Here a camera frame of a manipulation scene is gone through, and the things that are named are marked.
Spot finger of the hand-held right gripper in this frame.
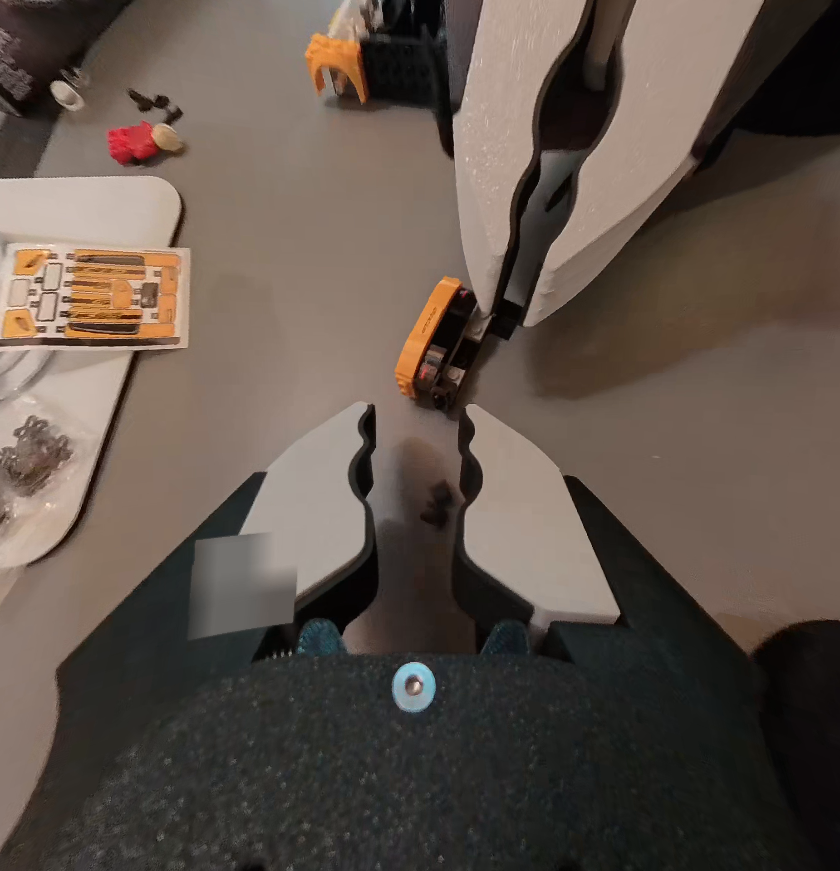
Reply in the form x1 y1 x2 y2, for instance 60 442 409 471
452 0 595 321
524 0 766 328

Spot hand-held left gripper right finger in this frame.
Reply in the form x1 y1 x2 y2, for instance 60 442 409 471
451 404 623 651

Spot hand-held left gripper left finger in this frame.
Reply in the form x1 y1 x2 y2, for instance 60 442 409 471
241 401 380 627

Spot small black lego piece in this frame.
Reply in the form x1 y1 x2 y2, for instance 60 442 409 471
420 480 459 527

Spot orange and black lego assembly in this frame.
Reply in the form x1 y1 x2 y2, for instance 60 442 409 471
394 277 523 414

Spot lego set box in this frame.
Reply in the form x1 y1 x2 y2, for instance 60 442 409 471
0 0 131 118

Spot lego sticker sheet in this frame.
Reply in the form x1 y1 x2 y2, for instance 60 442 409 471
0 243 191 353

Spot red lego minifigure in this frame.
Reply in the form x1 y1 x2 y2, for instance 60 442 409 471
107 121 187 167

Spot small white round lego piece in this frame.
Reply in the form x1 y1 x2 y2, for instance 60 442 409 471
50 68 91 112

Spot clear bag of black parts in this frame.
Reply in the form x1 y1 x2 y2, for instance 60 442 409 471
0 381 101 623

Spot black minifigure parts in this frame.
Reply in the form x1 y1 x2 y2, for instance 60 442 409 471
127 88 185 124

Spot black tape strip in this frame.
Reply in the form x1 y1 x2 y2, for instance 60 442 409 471
0 109 60 179

